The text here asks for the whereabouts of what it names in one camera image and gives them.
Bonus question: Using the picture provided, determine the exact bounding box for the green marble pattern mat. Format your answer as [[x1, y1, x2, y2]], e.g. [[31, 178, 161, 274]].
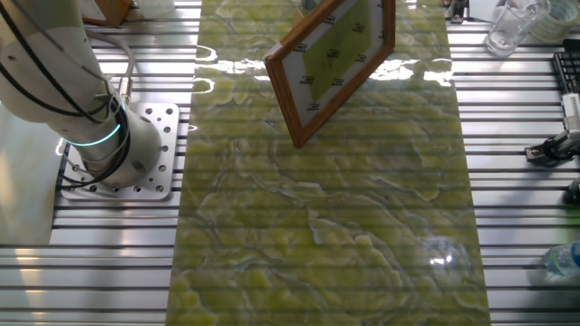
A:
[[165, 0, 493, 326]]

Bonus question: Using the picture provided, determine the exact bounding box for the black metal clamp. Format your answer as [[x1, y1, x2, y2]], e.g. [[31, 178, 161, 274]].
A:
[[445, 0, 470, 24]]

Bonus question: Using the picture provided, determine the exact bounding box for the brown cardboard box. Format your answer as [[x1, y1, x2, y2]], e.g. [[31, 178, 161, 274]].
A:
[[80, 0, 133, 27]]

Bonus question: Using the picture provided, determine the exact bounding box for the clear glass cup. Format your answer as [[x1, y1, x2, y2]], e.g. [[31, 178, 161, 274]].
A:
[[483, 0, 552, 58]]

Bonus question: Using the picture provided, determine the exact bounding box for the black round object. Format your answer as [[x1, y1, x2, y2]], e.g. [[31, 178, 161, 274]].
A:
[[565, 177, 580, 205]]

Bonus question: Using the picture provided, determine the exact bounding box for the clear water bottle blue cap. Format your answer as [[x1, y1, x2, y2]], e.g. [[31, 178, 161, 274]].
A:
[[542, 239, 580, 280]]

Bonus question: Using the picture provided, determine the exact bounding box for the black keyboard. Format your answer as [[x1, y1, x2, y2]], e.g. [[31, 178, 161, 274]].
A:
[[551, 38, 580, 95]]

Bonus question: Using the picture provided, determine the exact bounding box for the clear tape roll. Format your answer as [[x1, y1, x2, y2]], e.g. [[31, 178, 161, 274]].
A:
[[529, 0, 580, 43]]

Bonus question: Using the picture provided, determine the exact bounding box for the wooden picture frame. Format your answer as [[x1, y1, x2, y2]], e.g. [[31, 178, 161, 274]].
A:
[[263, 0, 397, 149]]

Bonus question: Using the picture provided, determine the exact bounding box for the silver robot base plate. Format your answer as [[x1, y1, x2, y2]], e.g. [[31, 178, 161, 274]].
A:
[[60, 101, 181, 202]]

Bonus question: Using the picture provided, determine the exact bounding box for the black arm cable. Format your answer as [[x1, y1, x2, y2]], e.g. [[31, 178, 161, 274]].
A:
[[0, 0, 132, 191]]

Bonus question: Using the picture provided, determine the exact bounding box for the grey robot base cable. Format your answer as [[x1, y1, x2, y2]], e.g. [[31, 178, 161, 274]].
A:
[[83, 27, 137, 104]]

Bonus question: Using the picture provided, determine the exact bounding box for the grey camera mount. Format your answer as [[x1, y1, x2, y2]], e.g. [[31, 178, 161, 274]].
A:
[[524, 129, 580, 165]]

